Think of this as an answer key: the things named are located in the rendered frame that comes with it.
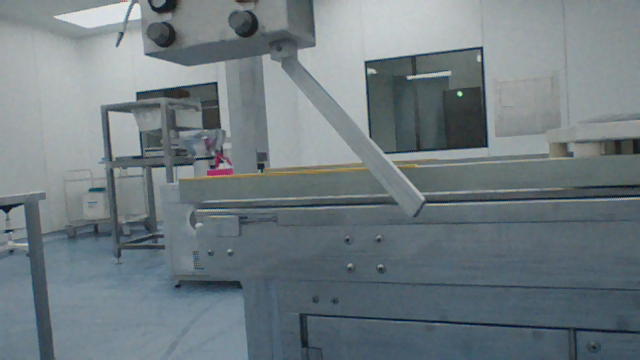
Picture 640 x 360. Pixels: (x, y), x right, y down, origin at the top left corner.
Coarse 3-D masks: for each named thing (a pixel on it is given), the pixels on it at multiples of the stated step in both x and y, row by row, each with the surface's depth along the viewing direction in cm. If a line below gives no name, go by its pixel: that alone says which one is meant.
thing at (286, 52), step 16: (272, 48) 61; (288, 48) 60; (288, 64) 61; (304, 80) 58; (320, 96) 55; (320, 112) 55; (336, 112) 53; (336, 128) 53; (352, 128) 51; (352, 144) 51; (368, 144) 49; (368, 160) 49; (384, 160) 47; (384, 176) 47; (400, 176) 45; (400, 192) 45; (416, 192) 44; (416, 208) 44
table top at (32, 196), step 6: (30, 192) 193; (36, 192) 188; (42, 192) 191; (0, 198) 170; (6, 198) 173; (12, 198) 175; (18, 198) 178; (24, 198) 181; (30, 198) 184; (36, 198) 188; (42, 198) 191; (0, 204) 170; (6, 204) 172
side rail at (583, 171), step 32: (512, 160) 52; (544, 160) 50; (576, 160) 49; (608, 160) 48; (192, 192) 66; (224, 192) 64; (256, 192) 62; (288, 192) 61; (320, 192) 59; (352, 192) 58; (384, 192) 56
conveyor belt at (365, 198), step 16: (448, 192) 57; (464, 192) 56; (480, 192) 55; (496, 192) 54; (512, 192) 53; (528, 192) 52; (544, 192) 52; (560, 192) 51; (576, 192) 51; (592, 192) 50; (608, 192) 50; (624, 192) 49; (192, 208) 68
